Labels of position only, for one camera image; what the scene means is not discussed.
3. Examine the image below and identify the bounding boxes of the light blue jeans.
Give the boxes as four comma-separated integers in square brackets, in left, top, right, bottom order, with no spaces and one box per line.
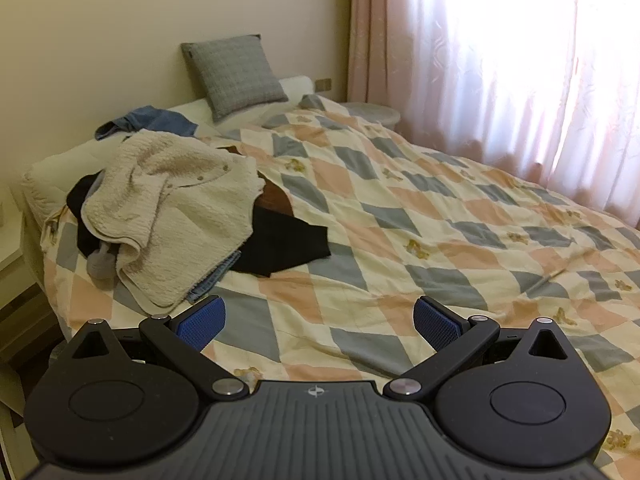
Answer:
[187,251,242,303]

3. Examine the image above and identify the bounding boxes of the brown garment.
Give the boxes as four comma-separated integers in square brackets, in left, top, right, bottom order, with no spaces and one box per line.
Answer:
[220,145,295,218]

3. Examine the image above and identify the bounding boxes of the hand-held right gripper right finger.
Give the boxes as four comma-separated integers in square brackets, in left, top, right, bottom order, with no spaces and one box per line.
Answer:
[382,296,571,403]

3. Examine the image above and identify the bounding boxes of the pink curtain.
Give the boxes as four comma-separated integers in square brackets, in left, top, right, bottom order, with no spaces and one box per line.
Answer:
[347,0,640,216]

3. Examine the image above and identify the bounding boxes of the black garment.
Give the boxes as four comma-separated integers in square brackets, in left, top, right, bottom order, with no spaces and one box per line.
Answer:
[66,172,331,277]

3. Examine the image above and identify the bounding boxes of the cream fleece jacket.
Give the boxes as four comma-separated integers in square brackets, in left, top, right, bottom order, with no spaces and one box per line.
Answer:
[81,129,264,311]

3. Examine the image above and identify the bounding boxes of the blue denim garment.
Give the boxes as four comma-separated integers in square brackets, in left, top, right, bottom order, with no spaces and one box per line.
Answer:
[95,105,198,140]

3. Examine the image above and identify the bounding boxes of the grey square pillow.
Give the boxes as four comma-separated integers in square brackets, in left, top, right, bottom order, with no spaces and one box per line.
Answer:
[180,34,289,122]

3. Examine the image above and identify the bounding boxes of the white bolster pillow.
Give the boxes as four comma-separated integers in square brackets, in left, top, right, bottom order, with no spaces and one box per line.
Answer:
[277,75,328,106]

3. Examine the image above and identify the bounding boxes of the white nightstand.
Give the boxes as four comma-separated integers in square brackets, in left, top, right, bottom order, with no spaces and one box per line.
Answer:
[0,185,63,411]

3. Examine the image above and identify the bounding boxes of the checkered bed blanket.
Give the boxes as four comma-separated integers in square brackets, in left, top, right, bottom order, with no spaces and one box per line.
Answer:
[42,94,640,461]

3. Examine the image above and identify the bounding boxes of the white round stool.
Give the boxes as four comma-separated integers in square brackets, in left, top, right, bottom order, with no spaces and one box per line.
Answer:
[340,101,401,133]

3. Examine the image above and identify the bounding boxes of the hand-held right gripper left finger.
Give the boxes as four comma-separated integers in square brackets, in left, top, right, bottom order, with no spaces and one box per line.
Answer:
[62,296,251,403]

